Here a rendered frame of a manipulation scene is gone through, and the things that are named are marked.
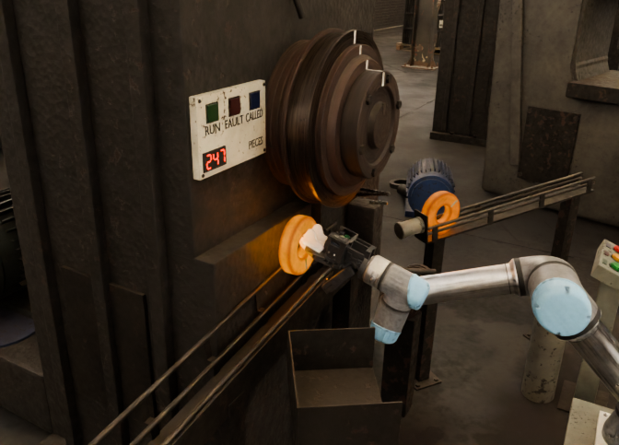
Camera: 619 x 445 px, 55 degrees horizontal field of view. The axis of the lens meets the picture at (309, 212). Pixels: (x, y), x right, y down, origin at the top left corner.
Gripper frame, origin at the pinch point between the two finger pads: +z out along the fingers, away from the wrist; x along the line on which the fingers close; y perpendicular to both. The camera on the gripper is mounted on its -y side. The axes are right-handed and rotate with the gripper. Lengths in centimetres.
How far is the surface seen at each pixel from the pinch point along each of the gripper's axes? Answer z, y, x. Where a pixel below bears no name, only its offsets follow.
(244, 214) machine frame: 13.0, 3.8, 7.8
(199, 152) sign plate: 16.6, 25.0, 26.1
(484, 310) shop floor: -46, -77, -134
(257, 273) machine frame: 4.1, -8.3, 10.6
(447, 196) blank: -20, -3, -71
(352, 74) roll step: 3.4, 41.5, -12.5
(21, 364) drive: 74, -81, 25
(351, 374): -28.8, -16.4, 15.8
